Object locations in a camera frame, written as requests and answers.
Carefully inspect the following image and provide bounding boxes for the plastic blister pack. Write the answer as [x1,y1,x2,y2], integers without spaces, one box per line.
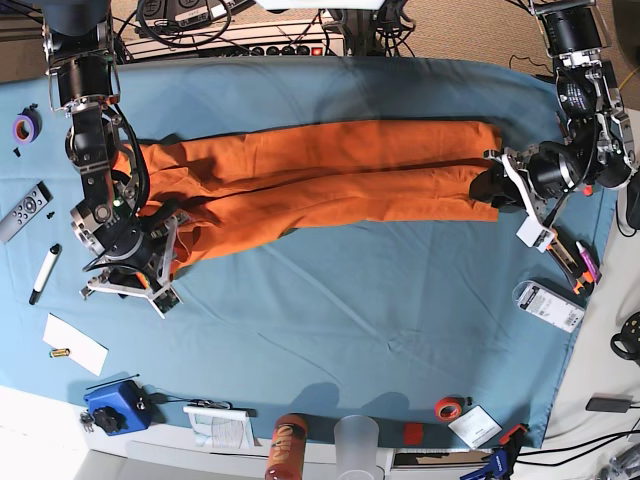
[512,280,586,333]

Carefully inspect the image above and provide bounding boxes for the red tape roll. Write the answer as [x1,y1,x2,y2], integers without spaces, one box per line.
[434,396,466,422]

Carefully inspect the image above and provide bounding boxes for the white booklet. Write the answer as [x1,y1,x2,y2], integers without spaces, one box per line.
[183,406,255,449]

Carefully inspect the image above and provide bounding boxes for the small AA battery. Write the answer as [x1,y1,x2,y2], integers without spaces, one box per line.
[49,349,71,358]

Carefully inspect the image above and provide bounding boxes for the blue clamp bottom right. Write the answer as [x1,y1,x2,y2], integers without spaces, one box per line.
[460,423,529,480]

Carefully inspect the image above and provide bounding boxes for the purple tape roll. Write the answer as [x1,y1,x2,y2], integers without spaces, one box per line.
[13,111,41,145]

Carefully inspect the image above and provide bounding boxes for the frosted plastic cup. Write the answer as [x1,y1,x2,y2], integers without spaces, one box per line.
[334,415,384,480]

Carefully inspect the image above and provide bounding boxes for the orange t-shirt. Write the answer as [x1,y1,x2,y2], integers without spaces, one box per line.
[142,120,502,269]

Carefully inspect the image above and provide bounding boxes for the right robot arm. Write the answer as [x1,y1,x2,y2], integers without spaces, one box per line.
[38,1,188,316]

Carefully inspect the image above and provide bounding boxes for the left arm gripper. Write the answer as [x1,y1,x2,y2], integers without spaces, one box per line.
[469,142,583,250]

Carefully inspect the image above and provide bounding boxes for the orange drink bottle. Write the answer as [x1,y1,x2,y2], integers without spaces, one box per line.
[264,414,308,480]

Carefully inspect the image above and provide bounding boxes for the purple glue tube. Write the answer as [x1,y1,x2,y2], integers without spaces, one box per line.
[575,241,602,284]

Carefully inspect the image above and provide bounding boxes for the white paper card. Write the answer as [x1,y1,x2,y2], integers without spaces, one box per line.
[43,313,108,376]

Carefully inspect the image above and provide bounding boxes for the white marker pen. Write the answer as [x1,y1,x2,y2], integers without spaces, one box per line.
[29,243,62,305]

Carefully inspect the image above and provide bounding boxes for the grey remote control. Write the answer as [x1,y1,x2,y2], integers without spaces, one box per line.
[0,181,52,244]

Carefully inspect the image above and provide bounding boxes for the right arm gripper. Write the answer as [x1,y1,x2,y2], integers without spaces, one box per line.
[79,212,189,317]

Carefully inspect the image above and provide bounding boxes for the red flat piece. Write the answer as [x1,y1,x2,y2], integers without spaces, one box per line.
[403,422,424,446]

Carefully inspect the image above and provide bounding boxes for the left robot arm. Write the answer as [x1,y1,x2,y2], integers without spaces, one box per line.
[469,1,639,251]

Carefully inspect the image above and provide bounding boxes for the blue box with knob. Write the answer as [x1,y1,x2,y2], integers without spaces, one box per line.
[83,380,153,436]

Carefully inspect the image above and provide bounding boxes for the black power adapter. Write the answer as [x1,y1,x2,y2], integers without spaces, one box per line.
[585,396,633,413]

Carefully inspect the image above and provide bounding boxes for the black power strip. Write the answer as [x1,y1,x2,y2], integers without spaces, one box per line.
[197,44,337,58]

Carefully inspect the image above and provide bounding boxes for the orange black utility knife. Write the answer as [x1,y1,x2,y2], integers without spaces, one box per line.
[546,229,595,298]

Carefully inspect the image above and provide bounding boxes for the white square packet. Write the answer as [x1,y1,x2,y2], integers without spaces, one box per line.
[448,405,501,449]

